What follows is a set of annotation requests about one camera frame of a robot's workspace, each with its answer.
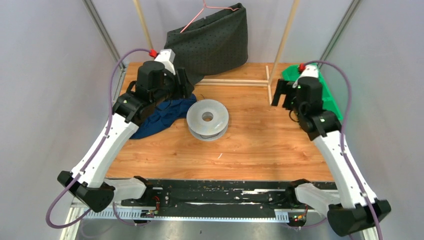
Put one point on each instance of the blue crumpled cloth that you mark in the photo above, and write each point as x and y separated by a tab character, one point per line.
165	114

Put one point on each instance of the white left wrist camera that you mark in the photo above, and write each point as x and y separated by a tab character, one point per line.
166	57

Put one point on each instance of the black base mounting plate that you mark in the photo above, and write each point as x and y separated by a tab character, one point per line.
215	200

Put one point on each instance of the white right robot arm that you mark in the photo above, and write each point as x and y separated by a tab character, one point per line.
357	208

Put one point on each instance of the green plastic bin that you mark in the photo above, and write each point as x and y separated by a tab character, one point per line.
329	102
292	73

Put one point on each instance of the dark grey dotted cloth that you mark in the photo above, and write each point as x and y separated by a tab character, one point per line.
211	45

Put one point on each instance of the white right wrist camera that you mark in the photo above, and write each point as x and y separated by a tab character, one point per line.
308	72

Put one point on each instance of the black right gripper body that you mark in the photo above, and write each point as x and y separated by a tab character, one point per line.
285	87

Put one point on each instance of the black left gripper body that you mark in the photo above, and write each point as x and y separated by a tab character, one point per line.
179	90

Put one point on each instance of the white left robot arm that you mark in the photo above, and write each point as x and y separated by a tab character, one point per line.
87	180

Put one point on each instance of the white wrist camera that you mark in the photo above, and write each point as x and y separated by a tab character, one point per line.
308	72
166	57

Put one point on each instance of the wooden clothes rack frame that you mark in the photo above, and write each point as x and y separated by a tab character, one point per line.
155	72

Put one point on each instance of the grey plastic cable spool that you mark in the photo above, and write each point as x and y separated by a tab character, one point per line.
207	120

